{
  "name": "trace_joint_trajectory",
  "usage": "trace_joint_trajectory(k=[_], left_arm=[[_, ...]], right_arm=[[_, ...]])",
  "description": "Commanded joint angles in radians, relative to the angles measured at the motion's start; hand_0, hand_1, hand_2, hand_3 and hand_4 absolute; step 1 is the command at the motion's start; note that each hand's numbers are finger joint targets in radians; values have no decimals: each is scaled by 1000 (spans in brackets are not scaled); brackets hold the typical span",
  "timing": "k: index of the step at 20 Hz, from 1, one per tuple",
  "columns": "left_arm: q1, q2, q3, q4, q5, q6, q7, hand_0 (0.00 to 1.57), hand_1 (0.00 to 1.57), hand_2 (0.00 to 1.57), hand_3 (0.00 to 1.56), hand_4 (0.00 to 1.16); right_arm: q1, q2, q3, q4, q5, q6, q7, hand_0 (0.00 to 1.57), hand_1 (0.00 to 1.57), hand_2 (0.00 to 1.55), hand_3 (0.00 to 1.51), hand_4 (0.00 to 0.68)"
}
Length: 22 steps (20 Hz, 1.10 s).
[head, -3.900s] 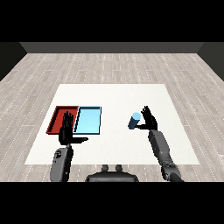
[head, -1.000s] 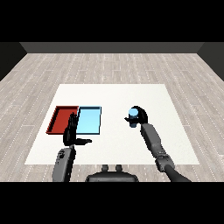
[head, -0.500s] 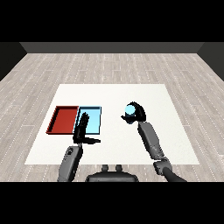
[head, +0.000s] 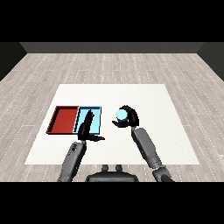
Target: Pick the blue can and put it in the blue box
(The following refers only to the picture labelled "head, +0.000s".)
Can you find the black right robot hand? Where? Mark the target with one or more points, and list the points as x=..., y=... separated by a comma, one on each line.
x=132, y=117

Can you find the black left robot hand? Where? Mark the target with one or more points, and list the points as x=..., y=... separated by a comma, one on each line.
x=84, y=128

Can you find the small blue can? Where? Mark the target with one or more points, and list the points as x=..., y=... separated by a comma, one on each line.
x=121, y=115

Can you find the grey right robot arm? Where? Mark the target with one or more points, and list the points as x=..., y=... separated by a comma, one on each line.
x=148, y=151

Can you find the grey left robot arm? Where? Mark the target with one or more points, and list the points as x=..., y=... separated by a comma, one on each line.
x=71, y=161

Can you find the light blue shallow open box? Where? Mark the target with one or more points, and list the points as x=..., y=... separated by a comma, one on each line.
x=94, y=119

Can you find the red shallow open box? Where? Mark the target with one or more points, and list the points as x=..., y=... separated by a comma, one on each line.
x=62, y=119

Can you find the dark grey robot body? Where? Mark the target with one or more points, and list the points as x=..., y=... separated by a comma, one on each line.
x=112, y=175

